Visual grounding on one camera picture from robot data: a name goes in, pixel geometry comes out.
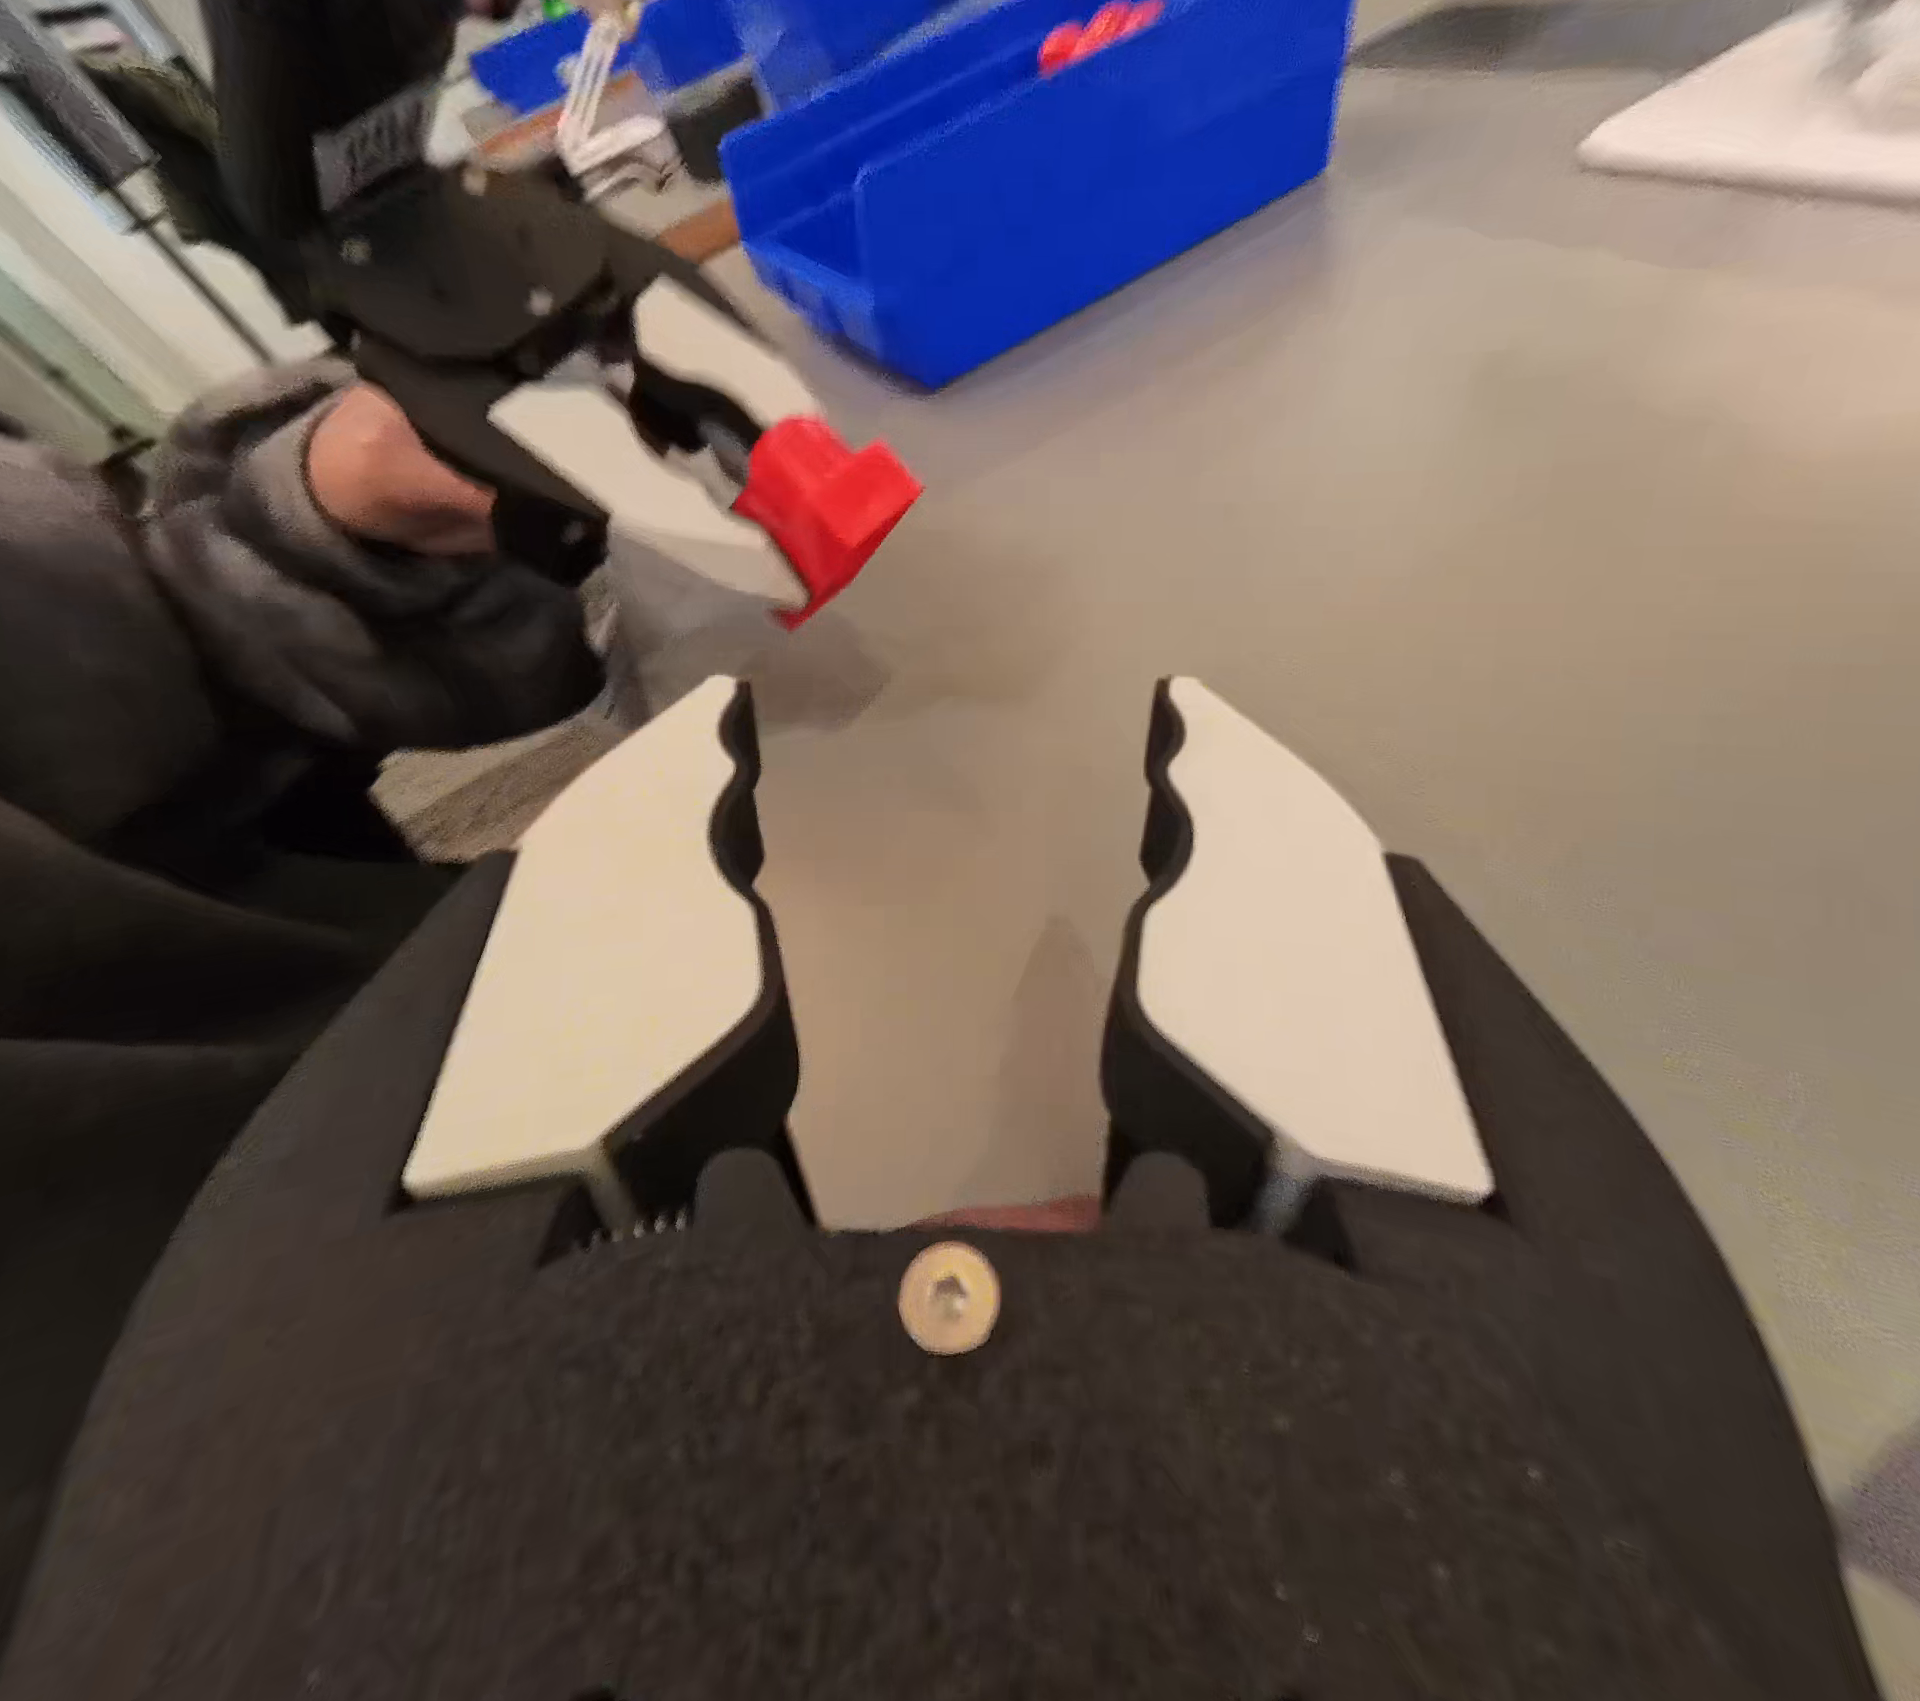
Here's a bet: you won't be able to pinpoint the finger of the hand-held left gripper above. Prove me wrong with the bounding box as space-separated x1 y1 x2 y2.
486 379 816 618
629 283 827 442

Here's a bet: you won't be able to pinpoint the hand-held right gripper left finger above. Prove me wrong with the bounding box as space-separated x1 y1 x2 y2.
399 677 804 1234

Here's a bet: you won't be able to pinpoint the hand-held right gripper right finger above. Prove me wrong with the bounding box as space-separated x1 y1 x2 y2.
1101 677 1497 1249

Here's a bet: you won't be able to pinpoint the red two-stud toy block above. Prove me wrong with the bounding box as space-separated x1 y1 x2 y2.
730 414 924 630

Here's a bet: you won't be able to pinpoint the cluster of assembled block bridges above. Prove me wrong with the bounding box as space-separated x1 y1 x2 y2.
1037 0 1170 73

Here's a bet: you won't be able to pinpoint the grey desk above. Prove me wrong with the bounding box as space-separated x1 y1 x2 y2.
366 0 1920 1582

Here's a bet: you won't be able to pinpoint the person's left hand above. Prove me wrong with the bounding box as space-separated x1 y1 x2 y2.
306 388 500 554

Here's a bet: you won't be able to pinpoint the person's right hand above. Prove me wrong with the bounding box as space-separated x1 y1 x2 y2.
914 1195 1104 1234

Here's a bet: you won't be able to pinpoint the wood-edged grey table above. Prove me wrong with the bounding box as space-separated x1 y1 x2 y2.
450 66 743 262

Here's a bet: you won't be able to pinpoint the person's dark trousers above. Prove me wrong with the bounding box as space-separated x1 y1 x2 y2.
0 800 452 1582

